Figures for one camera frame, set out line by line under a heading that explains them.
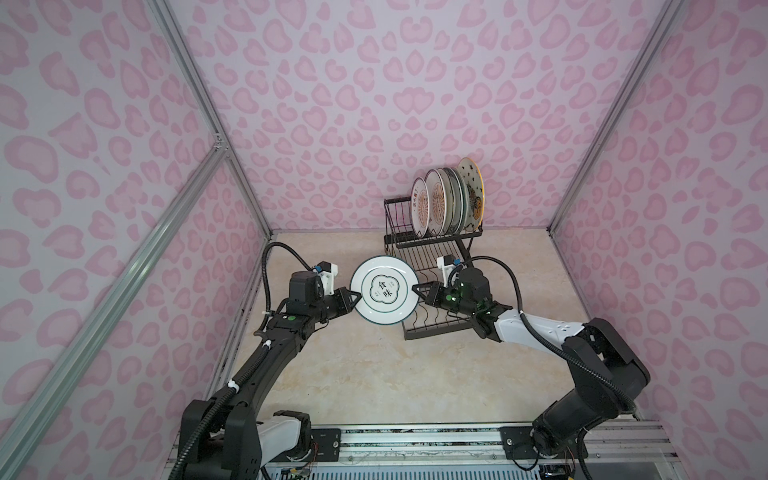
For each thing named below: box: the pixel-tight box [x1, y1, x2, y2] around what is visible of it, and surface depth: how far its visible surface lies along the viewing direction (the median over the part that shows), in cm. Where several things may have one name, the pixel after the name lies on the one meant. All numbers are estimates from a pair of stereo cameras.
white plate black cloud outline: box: [350, 255, 420, 325], surface depth 85 cm
